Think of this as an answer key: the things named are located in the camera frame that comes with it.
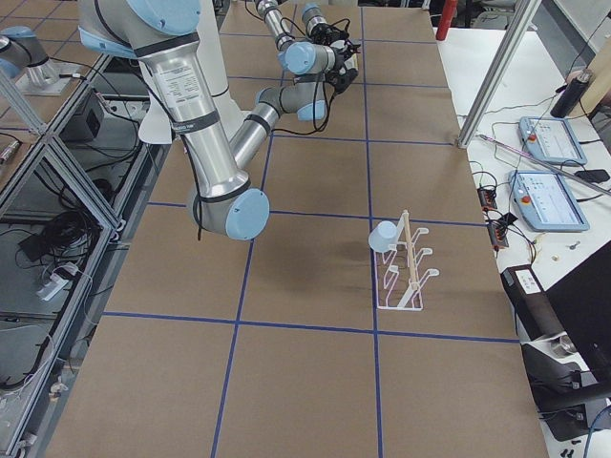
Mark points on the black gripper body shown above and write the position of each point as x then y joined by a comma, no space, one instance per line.
323,32
340,55

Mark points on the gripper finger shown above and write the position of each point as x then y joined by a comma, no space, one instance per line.
350,47

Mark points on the light blue plastic cup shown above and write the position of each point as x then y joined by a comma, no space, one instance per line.
382,236

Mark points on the red bottle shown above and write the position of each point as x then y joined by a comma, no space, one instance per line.
446,19

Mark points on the far teach pendant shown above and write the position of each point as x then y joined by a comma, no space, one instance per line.
551,140

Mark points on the teach pendant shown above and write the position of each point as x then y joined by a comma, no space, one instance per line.
551,140
545,202

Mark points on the black water bottle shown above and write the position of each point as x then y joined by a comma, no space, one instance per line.
570,96

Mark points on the near teach pendant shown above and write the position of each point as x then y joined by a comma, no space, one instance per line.
545,202

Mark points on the aluminium frame post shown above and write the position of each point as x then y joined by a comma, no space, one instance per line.
525,11

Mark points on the white wire cup rack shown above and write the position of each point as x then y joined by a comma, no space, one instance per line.
399,278

